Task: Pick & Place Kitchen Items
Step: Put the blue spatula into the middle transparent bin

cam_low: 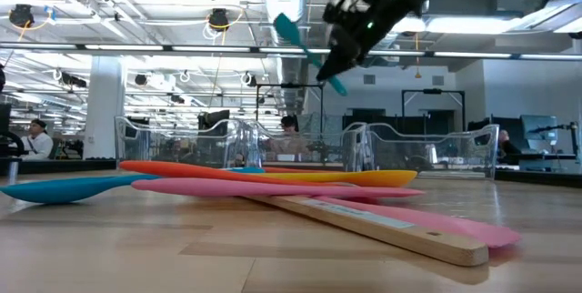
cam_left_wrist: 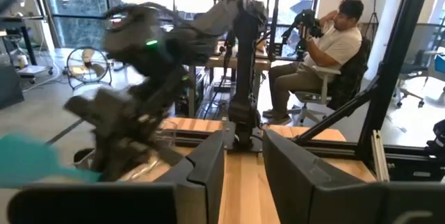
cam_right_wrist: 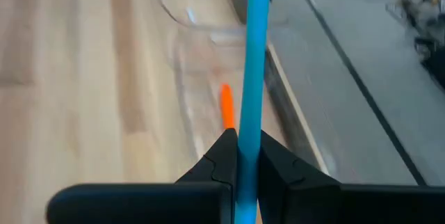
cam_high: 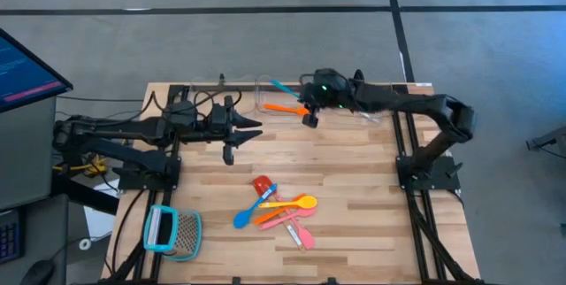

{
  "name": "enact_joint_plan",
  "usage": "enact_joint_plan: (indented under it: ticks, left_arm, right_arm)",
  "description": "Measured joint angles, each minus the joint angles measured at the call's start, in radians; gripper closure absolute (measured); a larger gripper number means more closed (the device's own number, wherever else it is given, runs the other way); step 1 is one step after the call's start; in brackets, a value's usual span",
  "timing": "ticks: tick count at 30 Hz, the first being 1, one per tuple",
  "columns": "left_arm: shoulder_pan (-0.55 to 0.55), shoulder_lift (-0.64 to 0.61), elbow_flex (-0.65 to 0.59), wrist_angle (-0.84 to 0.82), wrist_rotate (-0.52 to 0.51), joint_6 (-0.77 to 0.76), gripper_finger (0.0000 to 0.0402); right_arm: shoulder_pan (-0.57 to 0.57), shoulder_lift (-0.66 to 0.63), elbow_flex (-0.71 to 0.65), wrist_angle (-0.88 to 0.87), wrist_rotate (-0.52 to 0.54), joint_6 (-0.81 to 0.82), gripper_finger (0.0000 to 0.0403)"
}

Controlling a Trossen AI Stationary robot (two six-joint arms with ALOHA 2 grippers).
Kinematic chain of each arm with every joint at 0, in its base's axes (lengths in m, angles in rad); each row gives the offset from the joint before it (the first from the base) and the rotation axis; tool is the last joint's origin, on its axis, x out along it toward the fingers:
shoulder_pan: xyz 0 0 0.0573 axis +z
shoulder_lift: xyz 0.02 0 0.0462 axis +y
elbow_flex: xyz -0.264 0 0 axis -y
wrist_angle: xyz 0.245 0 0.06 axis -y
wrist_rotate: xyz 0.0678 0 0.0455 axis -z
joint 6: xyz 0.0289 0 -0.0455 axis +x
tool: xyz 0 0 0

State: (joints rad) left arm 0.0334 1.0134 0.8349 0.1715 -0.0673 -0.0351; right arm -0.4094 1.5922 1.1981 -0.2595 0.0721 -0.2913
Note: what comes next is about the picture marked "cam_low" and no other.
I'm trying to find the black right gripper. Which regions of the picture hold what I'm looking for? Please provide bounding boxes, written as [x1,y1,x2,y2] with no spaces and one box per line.
[316,0,426,83]

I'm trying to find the metal cylinder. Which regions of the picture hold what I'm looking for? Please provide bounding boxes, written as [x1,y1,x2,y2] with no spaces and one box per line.
[6,158,20,186]

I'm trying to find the light blue silicone spatula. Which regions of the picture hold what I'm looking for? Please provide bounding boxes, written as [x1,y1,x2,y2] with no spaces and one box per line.
[272,13,349,97]

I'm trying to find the person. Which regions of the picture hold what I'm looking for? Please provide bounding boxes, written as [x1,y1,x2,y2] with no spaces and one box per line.
[17,118,55,162]
[497,128,523,160]
[271,114,313,156]

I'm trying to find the grey monitor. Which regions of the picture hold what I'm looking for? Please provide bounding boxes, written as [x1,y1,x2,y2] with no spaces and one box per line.
[520,114,560,147]

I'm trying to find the yellow silicone spoon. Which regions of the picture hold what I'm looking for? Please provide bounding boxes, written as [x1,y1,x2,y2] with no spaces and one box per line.
[254,168,418,188]

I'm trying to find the blue silicone spoon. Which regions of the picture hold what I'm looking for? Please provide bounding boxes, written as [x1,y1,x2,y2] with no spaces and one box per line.
[0,167,266,205]

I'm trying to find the pink square-headed silicone spatula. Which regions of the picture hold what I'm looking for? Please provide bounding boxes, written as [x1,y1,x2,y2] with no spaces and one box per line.
[130,177,427,199]

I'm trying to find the red spatula wooden handle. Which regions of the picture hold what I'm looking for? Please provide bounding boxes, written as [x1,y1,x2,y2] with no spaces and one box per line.
[243,194,491,268]

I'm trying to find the dark monitor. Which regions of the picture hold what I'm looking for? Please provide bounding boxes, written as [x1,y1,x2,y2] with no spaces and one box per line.
[196,109,232,131]

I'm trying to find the orange wide silicone spatula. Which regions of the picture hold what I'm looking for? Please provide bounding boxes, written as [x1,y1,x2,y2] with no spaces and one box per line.
[118,159,360,188]

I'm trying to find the white building column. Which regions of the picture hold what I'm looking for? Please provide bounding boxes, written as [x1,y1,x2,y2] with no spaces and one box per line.
[83,55,126,160]

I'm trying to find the hanging black cable reel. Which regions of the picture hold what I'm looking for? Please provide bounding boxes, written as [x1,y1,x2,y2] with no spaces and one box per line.
[207,8,231,33]
[8,4,35,28]

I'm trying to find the clear plastic bin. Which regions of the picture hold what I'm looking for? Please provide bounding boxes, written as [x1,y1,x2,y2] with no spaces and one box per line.
[366,122,500,181]
[245,118,370,177]
[114,116,250,174]

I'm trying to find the black gantry frame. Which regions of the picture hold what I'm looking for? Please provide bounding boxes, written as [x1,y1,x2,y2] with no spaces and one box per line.
[401,87,467,133]

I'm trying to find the pink round-headed silicone spatula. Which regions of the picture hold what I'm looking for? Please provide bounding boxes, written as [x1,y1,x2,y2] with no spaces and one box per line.
[313,195,523,249]

